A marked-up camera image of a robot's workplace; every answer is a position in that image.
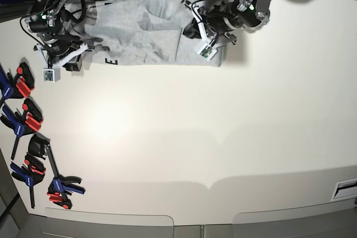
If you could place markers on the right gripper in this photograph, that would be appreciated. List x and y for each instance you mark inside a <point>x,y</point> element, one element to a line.
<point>66,53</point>

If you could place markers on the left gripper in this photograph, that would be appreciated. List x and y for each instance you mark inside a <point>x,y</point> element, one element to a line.
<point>210,23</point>

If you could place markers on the grey T-shirt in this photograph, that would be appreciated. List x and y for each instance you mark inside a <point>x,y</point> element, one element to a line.
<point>139,32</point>

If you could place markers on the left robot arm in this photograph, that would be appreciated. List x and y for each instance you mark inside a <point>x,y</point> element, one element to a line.
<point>251,14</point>

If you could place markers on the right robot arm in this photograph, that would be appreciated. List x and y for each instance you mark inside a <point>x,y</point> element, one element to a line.
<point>49,17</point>

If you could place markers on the top blue red bar clamp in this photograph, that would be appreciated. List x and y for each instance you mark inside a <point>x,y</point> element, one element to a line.
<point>18,86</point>

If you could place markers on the blue red bar clamp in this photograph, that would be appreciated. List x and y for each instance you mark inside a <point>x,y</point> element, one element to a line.
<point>31,174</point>
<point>29,122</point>
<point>18,86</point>

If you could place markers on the long black blue bar clamp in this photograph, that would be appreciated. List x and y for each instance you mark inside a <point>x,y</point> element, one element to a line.
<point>61,187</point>

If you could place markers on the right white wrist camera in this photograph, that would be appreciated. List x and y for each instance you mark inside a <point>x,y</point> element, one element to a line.
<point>51,75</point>

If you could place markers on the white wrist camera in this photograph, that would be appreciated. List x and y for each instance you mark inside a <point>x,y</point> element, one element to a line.
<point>51,75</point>
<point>205,50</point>

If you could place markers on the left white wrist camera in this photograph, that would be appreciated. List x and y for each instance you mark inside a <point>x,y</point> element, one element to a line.
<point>205,50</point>

